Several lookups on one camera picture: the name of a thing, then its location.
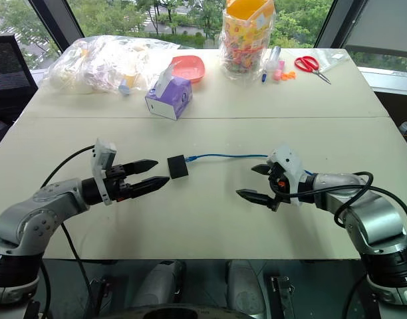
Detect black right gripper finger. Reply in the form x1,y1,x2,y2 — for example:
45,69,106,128
251,163,273,176
235,189,277,208

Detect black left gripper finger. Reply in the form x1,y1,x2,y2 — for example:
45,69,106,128
130,176,171,199
123,159,159,177

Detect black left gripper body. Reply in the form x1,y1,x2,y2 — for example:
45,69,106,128
102,164,134,203

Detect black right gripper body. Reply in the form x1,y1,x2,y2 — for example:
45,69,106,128
265,163,293,213

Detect small black adapter box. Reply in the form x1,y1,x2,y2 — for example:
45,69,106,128
167,154,190,180

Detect purple tissue box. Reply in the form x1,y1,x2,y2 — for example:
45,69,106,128
144,62,194,122

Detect small blue capped bottle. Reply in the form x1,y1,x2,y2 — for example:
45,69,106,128
118,74,132,96

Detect grey right robot leg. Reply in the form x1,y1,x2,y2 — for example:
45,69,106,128
225,260,267,316

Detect grey robot leg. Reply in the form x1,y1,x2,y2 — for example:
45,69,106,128
132,260,187,312
225,260,267,316

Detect grey left robot leg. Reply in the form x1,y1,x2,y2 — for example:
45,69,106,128
132,260,187,312

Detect pink plastic bowl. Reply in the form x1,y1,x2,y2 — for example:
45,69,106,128
171,55,206,84

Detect clear bag of white items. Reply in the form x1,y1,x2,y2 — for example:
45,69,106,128
43,35,181,95

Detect clear flat plastic bag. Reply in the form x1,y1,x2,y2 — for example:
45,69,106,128
311,49,352,74

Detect bag of colourful paper cups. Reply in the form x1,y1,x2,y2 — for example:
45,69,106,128
218,0,277,88

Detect black office chair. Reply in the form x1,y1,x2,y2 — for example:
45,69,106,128
0,33,39,157

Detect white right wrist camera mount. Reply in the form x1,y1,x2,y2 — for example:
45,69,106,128
266,144,306,206

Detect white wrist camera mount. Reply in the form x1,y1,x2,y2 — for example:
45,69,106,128
91,138,117,205
266,144,306,206

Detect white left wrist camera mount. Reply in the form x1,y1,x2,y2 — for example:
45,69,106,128
91,138,117,205

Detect blue cable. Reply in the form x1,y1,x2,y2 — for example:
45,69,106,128
186,153,314,176

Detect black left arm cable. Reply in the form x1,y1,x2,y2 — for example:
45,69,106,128
37,145,101,319

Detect red handled scissors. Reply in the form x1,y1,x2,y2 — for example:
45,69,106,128
294,55,332,85

